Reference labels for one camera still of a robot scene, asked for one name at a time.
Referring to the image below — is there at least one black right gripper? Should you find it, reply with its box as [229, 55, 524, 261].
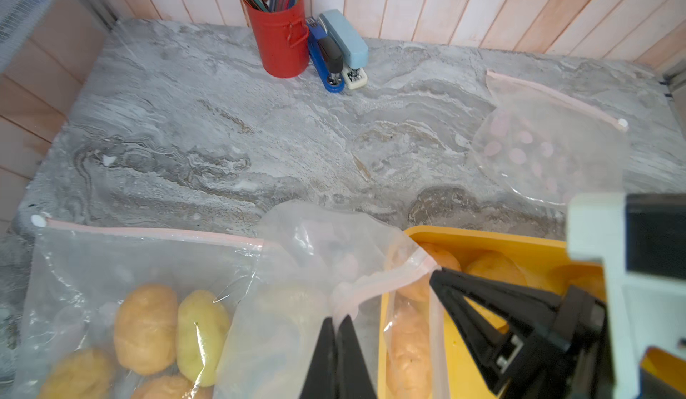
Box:
[430, 269, 616, 398]

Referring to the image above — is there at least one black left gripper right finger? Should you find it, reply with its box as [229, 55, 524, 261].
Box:
[337, 316, 377, 399]

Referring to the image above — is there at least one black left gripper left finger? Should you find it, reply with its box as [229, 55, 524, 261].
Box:
[299, 318, 338, 399]

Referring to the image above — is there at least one bagged potato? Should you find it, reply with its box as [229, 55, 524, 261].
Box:
[130, 376, 213, 399]
[38, 348, 116, 398]

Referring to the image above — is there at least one clear zipper bag pink zip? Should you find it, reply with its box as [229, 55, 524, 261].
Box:
[10, 216, 267, 398]

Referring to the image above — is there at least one yellow plastic tray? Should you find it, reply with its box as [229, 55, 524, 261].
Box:
[378, 226, 685, 398]

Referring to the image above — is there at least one light blue stapler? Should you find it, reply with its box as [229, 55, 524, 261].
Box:
[319, 9, 369, 90]

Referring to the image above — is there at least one red metal pencil bucket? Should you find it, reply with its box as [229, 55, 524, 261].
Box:
[247, 0, 310, 78]

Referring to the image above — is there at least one white wire mesh shelf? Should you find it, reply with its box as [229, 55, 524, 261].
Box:
[1, 0, 55, 72]

